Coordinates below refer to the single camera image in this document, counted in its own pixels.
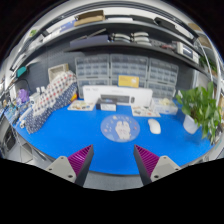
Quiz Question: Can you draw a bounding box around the white computer mouse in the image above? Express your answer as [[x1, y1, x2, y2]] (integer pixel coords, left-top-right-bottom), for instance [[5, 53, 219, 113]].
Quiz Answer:
[[147, 118, 162, 135]]

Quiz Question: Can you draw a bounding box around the purple toy figure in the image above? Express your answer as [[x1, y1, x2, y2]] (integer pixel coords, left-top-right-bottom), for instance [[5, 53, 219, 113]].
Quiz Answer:
[[17, 88, 31, 105]]

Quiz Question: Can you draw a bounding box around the round blue bunny mouse pad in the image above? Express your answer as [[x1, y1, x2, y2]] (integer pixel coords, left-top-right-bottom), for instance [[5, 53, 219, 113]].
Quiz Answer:
[[100, 114, 141, 143]]

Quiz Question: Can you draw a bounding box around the dark shelf unit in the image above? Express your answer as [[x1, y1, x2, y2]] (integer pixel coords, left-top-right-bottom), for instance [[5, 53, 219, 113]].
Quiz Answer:
[[6, 8, 219, 79]]

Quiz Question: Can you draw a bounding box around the small black box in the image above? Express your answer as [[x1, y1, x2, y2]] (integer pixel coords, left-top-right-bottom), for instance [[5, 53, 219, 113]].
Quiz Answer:
[[95, 98, 118, 112]]

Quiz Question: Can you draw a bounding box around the yellow card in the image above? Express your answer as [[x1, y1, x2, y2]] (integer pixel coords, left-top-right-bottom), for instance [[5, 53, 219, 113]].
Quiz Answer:
[[117, 74, 140, 89]]

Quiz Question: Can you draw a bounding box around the white wooden frame box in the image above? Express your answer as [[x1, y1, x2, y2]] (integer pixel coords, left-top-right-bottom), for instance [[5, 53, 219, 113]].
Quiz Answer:
[[47, 63, 70, 83]]

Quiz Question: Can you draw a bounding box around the patterned fabric bag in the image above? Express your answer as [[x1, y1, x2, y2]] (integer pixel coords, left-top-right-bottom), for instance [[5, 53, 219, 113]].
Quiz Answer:
[[24, 70, 79, 135]]

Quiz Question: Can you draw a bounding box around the green potted plant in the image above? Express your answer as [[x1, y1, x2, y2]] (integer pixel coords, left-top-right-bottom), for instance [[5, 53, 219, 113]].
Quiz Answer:
[[175, 81, 223, 145]]

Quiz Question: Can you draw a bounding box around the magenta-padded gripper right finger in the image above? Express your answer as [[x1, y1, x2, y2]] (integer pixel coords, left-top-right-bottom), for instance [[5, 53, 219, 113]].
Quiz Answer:
[[133, 144, 183, 187]]

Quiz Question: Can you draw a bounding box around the small colourful sticker sheet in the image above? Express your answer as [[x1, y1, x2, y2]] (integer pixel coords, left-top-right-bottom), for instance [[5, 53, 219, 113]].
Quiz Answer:
[[67, 99, 97, 112]]

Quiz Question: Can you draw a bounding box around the long white keyboard box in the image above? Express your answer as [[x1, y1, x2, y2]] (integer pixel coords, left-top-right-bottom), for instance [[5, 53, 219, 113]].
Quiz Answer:
[[82, 85, 154, 107]]

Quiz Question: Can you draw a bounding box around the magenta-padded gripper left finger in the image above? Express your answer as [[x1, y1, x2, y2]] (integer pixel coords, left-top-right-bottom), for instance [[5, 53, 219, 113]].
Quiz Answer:
[[45, 144, 95, 188]]

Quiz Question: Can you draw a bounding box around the white blue glove box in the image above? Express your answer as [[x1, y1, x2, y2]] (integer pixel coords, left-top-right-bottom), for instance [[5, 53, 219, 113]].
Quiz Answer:
[[152, 97, 179, 116]]

